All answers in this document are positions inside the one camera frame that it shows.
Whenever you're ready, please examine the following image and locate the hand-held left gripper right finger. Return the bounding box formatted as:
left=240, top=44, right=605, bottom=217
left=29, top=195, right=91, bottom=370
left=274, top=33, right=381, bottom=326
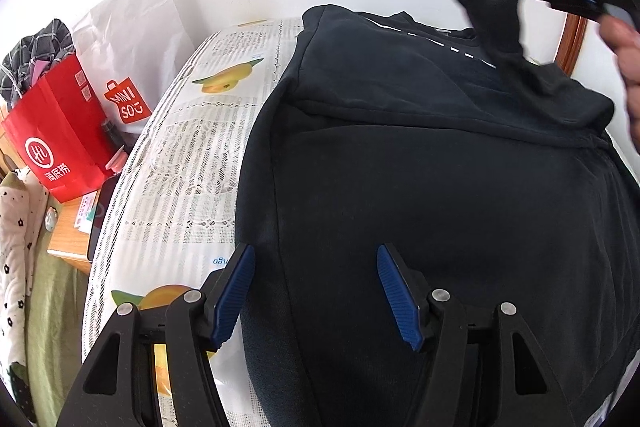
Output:
left=376, top=244, right=571, bottom=427

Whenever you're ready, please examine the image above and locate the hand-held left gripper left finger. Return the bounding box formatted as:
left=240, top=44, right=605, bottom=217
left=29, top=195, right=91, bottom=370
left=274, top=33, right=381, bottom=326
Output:
left=55, top=243, right=257, bottom=427

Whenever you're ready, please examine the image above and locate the black sweatshirt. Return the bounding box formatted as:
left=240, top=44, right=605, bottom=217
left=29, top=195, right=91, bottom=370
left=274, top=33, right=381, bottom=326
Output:
left=235, top=0, right=640, bottom=427

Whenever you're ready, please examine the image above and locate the person's right hand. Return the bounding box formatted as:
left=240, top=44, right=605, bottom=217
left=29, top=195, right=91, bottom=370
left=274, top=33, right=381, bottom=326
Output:
left=600, top=14, right=640, bottom=142

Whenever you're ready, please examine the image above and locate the fruit print lace tablecloth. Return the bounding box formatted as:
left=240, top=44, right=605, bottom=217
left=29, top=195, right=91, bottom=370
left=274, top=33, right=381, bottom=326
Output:
left=82, top=18, right=311, bottom=427

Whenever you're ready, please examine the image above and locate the black phone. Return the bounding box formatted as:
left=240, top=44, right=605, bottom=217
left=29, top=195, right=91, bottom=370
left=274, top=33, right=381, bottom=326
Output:
left=86, top=176, right=119, bottom=262

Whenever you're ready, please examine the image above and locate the small printed packet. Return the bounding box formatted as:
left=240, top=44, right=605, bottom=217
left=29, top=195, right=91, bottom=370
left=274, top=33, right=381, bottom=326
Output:
left=74, top=191, right=102, bottom=234

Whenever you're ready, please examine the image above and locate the green bed sheet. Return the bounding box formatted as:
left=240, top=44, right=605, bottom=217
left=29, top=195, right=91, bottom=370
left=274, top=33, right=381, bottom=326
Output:
left=7, top=247, right=98, bottom=427

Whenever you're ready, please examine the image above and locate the cream floral cloth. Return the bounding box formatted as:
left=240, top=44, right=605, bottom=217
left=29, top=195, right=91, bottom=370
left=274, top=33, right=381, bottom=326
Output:
left=0, top=172, right=52, bottom=370

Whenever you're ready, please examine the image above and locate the dark checked cloth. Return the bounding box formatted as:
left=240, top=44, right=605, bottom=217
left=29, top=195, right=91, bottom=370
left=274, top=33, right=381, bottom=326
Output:
left=0, top=19, right=76, bottom=106

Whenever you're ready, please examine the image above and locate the brown wooden frame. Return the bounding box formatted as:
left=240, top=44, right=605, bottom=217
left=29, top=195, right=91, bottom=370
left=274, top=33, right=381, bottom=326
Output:
left=552, top=13, right=589, bottom=78

